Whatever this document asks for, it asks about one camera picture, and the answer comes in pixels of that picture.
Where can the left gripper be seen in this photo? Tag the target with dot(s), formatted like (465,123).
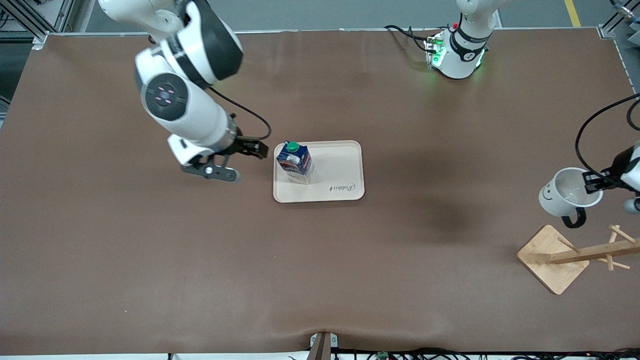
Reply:
(621,162)

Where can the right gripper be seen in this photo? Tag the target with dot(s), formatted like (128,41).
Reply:
(241,145)

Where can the blue milk carton green cap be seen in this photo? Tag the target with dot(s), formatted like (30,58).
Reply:
(295,162)

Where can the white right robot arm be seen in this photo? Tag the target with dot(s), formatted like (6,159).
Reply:
(195,115)

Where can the wooden cup rack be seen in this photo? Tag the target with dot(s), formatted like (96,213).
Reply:
(550,260)

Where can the beige rabbit print tray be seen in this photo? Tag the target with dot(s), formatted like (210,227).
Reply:
(335,170)

